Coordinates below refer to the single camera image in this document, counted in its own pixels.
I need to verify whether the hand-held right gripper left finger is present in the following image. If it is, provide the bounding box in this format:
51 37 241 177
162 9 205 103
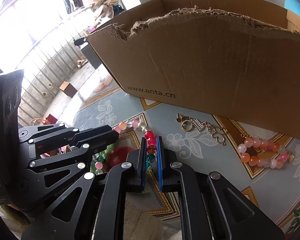
21 137 147 240

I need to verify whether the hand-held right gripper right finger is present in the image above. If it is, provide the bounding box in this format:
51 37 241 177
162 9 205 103
156 136 286 240

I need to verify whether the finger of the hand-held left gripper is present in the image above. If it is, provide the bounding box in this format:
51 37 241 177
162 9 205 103
0 142 93 211
18 124 120 159

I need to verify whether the multicolour glass bead strand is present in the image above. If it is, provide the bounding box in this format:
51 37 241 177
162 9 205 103
95 120 157 174

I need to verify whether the gold comb-shaped charm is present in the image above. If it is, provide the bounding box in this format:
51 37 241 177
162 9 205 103
193 119 205 132

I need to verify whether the gold swirl pendant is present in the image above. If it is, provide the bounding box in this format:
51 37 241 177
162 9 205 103
211 126 228 146

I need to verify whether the pink orange bead bracelet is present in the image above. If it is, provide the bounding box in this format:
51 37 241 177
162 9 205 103
237 136 296 170

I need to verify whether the torn brown cardboard box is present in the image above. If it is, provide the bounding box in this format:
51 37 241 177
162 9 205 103
85 0 300 142

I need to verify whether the metal balcony railing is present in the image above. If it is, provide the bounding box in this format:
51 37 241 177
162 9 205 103
0 4 100 125

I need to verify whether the small brown box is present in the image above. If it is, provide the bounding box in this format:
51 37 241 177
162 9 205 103
59 81 77 97

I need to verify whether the dark grey cabinet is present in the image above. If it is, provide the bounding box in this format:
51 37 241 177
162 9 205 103
74 39 103 69

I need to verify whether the pile of beige clothes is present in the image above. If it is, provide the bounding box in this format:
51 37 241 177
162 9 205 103
92 0 125 19

